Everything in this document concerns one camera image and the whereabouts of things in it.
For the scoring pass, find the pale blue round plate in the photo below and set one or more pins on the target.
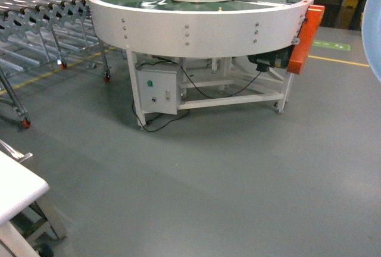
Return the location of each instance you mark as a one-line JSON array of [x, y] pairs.
[[371, 35]]

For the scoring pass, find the white electrical control box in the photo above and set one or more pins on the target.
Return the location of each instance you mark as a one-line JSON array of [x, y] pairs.
[[159, 88]]

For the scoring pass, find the white round rotary table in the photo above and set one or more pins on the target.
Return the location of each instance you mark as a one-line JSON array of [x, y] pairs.
[[229, 51]]

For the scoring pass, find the orange motor guard cover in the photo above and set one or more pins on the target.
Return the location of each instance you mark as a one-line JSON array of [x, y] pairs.
[[310, 25]]

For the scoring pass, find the expandable roller conveyor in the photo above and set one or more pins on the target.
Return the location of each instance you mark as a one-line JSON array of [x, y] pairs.
[[40, 36]]

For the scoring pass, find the yellow wet floor sign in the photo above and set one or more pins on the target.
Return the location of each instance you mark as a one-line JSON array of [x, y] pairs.
[[346, 14]]

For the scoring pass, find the white table with frame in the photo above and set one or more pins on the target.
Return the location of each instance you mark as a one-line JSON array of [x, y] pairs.
[[22, 188]]

